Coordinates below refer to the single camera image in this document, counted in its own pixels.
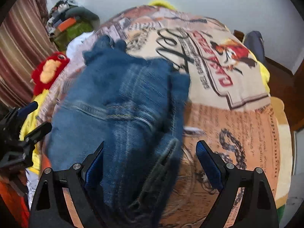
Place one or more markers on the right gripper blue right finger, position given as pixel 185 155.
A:
pixel 227 179

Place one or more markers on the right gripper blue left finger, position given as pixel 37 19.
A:
pixel 81 179

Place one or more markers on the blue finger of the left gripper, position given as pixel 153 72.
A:
pixel 25 111
pixel 38 133

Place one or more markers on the blue denim jacket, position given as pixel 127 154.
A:
pixel 135 108

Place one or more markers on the pile of clothes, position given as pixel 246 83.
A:
pixel 66 9

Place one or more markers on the red plush toy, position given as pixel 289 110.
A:
pixel 44 75

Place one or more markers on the red striped curtain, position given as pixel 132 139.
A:
pixel 24 44

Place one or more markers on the printed newspaper pattern bedspread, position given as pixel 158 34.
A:
pixel 230 106

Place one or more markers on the green storage box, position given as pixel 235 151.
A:
pixel 62 39

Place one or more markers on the white cloth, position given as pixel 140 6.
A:
pixel 73 45

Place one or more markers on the orange shoe box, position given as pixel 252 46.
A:
pixel 66 24

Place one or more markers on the grey blue backpack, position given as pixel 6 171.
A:
pixel 255 43

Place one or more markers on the yellow pillow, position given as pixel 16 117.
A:
pixel 162 3

